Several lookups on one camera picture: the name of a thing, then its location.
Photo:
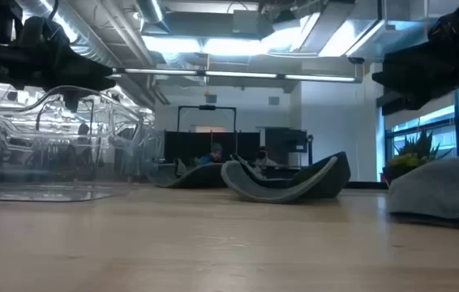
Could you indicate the black table frame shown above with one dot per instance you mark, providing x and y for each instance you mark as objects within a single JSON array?
[{"x": 367, "y": 185}]

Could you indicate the dark green baseball cap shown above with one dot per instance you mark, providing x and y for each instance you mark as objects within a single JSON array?
[{"x": 201, "y": 176}]

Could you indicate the black partition panel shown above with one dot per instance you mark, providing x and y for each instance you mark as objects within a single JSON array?
[{"x": 189, "y": 146}]

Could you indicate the black baseball cap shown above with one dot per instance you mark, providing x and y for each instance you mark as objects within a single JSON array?
[{"x": 318, "y": 178}]

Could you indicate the person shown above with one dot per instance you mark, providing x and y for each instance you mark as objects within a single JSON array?
[
  {"x": 213, "y": 156},
  {"x": 262, "y": 159}
]

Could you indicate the succulent plant in dark pot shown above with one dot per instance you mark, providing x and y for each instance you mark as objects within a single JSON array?
[{"x": 412, "y": 160}]

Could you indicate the black gantry frame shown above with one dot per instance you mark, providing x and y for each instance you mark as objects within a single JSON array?
[{"x": 207, "y": 107}]

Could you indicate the long ceiling light strip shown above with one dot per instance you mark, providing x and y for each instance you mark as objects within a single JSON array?
[{"x": 237, "y": 74}]

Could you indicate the black monitor on stand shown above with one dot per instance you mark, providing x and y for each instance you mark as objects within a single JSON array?
[{"x": 286, "y": 140}]

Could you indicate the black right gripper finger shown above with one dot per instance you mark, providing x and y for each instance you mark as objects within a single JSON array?
[
  {"x": 404, "y": 105},
  {"x": 412, "y": 69}
]

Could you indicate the grey denim baseball cap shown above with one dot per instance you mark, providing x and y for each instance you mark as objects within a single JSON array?
[{"x": 440, "y": 186}]

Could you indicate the clear plastic bin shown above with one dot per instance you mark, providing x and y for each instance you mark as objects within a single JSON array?
[
  {"x": 152, "y": 162},
  {"x": 51, "y": 162}
]

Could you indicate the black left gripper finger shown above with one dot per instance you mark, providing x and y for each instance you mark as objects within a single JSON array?
[
  {"x": 87, "y": 84},
  {"x": 91, "y": 67}
]

